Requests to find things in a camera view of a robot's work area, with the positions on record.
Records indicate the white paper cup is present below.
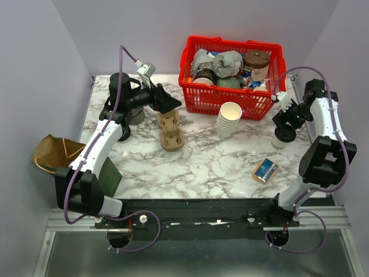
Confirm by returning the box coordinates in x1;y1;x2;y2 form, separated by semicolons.
271;136;287;149

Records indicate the cream pump lotion bottle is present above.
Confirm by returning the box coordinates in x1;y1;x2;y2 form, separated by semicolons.
253;79;268;91

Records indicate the black lid on table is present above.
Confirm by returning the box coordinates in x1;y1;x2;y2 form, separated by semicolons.
118;128;131;142

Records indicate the green netted melon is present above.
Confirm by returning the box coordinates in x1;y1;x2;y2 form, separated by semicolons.
216;77;240;89

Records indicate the brown green paper bag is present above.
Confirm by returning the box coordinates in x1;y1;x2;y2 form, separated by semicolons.
32;134;122;197

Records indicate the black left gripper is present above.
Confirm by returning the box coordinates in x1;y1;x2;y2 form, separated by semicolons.
125;76;181;114

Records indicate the red plastic shopping basket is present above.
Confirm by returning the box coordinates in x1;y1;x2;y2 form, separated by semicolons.
178;36;286;121

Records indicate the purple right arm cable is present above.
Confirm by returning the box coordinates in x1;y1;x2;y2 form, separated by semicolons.
265;66;351;254

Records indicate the black labelled tub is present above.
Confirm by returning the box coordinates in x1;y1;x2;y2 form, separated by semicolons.
193;62;217;86

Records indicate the stack of paper cups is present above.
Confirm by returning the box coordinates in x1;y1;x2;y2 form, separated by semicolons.
216;102;242;139

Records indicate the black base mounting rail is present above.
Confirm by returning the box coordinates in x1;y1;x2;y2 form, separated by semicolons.
95;199;299;241

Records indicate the red blue drink can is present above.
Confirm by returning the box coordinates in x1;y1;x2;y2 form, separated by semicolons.
239;76;253;87

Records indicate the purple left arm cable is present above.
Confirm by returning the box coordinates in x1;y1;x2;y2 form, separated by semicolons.
63;45;161;254

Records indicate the grey plastic mailer bag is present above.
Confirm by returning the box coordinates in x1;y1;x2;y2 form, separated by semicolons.
190;48;243;78

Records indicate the black plastic cup lid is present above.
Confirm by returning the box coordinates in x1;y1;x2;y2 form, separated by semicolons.
274;128;296;143

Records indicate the brown cardboard cup carrier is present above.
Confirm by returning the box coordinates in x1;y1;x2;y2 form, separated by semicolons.
157;110;185;152

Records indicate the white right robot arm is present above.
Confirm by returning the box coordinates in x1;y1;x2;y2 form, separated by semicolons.
265;79;357;226

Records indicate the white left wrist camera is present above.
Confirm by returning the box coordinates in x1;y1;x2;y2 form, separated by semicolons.
135;59;156;87

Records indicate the brown lidded round box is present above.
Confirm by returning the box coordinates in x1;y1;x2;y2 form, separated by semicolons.
244;50;271;81

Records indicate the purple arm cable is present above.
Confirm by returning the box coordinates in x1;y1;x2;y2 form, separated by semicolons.
63;45;161;254
265;66;351;254

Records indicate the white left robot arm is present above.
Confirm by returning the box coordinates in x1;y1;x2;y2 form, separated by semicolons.
55;73;182;228

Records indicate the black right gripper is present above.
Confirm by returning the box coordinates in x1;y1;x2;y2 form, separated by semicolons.
272;99;312;139

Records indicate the blue orange card box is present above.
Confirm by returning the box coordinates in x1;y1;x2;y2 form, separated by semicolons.
252;158;278;184

